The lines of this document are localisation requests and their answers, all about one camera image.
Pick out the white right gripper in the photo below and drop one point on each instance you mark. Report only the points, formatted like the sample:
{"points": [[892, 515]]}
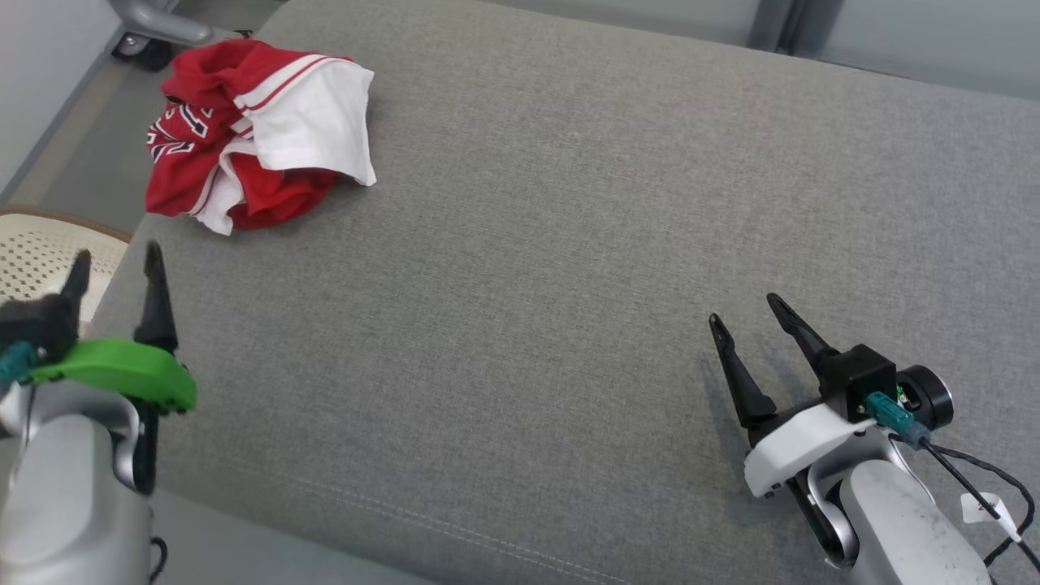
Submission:
{"points": [[792, 447]]}

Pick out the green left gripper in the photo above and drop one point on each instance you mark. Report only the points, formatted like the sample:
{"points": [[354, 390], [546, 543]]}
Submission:
{"points": [[122, 370]]}

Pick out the red white basketball jersey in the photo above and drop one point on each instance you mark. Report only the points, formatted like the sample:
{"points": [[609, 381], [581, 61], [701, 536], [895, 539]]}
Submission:
{"points": [[309, 122]]}

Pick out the cream perforated laundry basket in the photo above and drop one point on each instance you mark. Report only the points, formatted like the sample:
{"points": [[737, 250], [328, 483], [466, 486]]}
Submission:
{"points": [[36, 252]]}

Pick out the grey fabric sofa seat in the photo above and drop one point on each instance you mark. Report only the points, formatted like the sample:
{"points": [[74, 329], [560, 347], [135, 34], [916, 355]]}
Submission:
{"points": [[569, 244]]}

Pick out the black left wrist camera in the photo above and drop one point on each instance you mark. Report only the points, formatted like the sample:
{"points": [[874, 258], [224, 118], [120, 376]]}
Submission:
{"points": [[36, 325]]}

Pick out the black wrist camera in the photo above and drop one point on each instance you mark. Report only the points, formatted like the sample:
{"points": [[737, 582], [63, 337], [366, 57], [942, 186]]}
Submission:
{"points": [[861, 374], [36, 325]]}

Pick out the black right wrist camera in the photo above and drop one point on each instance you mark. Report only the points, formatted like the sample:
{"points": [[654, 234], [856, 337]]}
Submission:
{"points": [[861, 374]]}

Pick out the teal right camera connector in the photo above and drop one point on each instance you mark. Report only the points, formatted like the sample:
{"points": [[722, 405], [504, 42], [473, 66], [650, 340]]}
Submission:
{"points": [[887, 411]]}

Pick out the grey metal cart frame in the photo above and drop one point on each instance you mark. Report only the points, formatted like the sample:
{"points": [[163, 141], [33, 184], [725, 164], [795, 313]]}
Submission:
{"points": [[158, 20]]}

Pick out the grey partition post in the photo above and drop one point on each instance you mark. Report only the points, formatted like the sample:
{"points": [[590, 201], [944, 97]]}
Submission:
{"points": [[780, 20]]}

